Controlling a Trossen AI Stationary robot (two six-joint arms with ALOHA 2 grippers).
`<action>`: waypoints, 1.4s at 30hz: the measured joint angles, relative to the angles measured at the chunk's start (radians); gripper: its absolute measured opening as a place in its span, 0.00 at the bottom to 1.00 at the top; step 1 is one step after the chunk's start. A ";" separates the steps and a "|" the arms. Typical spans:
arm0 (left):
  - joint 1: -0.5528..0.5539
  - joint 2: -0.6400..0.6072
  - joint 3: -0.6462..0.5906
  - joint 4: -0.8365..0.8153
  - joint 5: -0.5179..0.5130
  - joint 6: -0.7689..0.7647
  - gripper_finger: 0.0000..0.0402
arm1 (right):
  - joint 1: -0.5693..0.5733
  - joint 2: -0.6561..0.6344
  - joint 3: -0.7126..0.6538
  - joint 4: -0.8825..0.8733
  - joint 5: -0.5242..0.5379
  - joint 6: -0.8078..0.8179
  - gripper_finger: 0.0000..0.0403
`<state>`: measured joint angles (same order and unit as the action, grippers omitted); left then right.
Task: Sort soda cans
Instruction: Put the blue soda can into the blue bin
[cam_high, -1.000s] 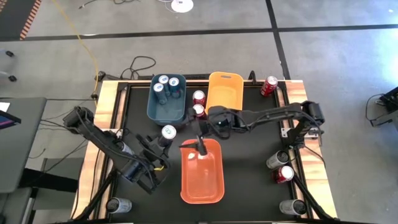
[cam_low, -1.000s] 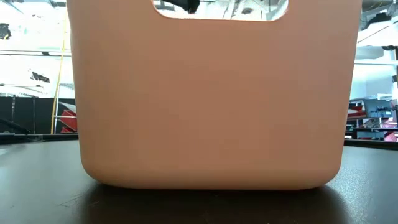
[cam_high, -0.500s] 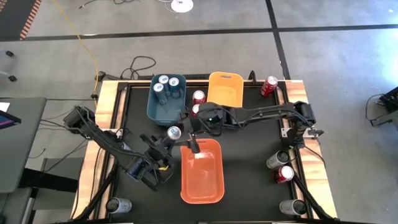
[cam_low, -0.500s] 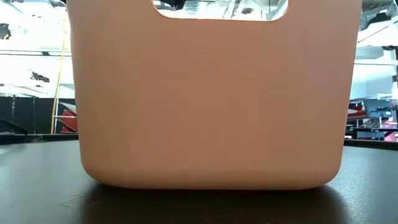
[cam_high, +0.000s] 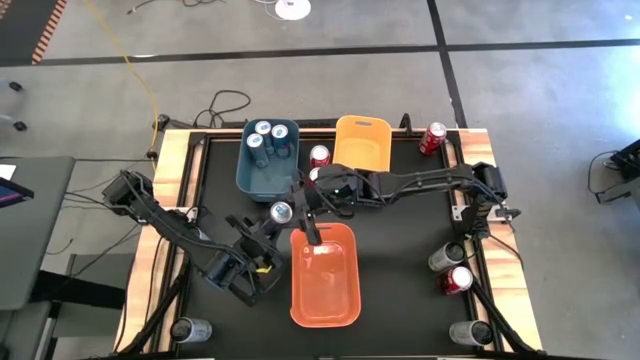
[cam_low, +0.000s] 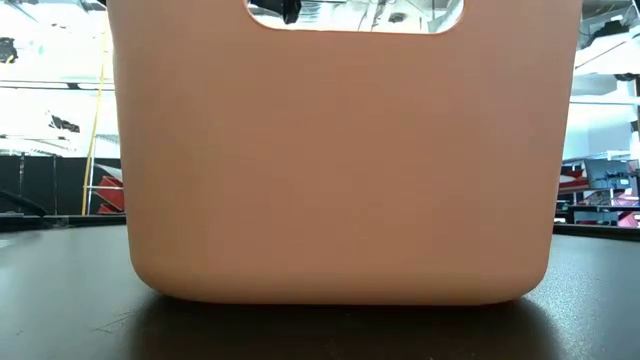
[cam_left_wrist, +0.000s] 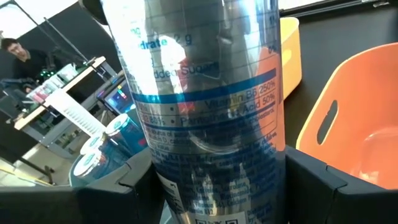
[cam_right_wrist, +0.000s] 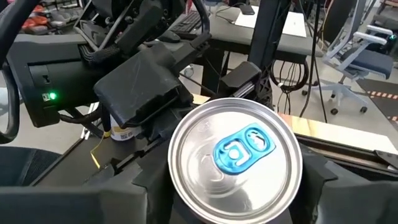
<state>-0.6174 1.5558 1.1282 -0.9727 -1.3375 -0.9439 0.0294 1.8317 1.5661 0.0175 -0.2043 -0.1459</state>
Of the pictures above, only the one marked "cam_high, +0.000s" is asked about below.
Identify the yellow plastic bin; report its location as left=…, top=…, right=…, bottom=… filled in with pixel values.
left=331, top=114, right=394, bottom=176

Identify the black looped floor cable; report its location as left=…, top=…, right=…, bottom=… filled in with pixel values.
left=192, top=89, right=252, bottom=129

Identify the black electronic equipment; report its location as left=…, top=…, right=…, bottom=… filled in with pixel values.
left=587, top=138, right=640, bottom=206

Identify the black aluminium table frame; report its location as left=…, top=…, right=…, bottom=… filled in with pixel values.
left=149, top=117, right=544, bottom=360

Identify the orange plastic bin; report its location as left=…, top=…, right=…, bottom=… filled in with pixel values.
left=288, top=222, right=363, bottom=330

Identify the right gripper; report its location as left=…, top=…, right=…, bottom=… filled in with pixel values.
left=291, top=164, right=362, bottom=247

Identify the yellow power cable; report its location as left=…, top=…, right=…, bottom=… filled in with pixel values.
left=81, top=0, right=161, bottom=156

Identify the dark tablet screen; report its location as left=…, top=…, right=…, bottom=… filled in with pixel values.
left=0, top=177, right=35, bottom=209

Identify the black mat orange striped edge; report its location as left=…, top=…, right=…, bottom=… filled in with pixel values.
left=0, top=0, right=69, bottom=66

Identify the black diagonal support strut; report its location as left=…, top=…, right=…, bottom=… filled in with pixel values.
left=467, top=279, right=539, bottom=356
left=117, top=254, right=194, bottom=356

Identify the white Celsius drink can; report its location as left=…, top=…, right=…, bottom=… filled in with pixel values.
left=448, top=319, right=495, bottom=347
left=427, top=241, right=466, bottom=273
left=169, top=316, right=214, bottom=345

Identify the grey desk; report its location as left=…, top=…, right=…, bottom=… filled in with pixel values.
left=0, top=155, right=76, bottom=311

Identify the white round disc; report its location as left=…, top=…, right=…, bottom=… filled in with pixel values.
left=274, top=0, right=312, bottom=22

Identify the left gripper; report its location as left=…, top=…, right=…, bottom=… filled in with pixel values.
left=225, top=214, right=285, bottom=281

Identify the blue plastic bin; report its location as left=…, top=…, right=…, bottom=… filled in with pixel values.
left=234, top=118, right=302, bottom=204

